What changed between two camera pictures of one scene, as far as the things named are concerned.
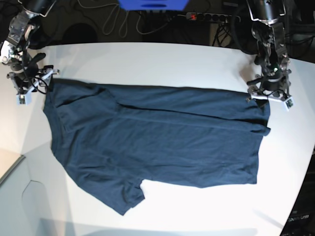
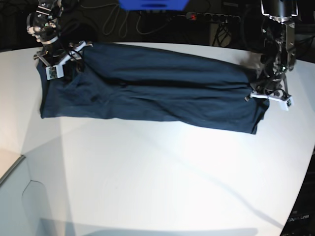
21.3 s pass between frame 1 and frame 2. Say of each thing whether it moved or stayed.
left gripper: moved
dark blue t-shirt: moved
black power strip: stayed
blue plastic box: stayed
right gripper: stayed
